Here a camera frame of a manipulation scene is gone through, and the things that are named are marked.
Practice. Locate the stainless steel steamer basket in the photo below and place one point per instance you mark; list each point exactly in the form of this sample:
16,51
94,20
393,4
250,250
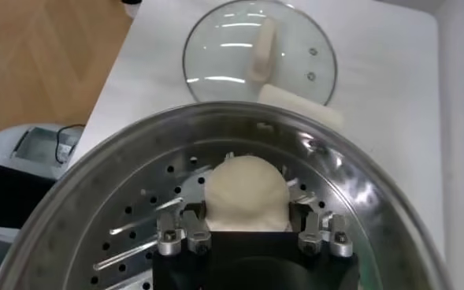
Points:
137,149

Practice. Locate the white steamed baozi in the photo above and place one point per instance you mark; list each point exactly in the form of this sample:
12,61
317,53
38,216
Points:
247,193

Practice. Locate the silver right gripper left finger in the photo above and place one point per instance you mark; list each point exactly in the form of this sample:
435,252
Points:
196,236

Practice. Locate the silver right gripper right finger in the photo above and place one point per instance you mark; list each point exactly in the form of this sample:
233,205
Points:
310,236

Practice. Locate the grey and black robot torso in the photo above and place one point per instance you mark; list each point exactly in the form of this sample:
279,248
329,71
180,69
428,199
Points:
3,189

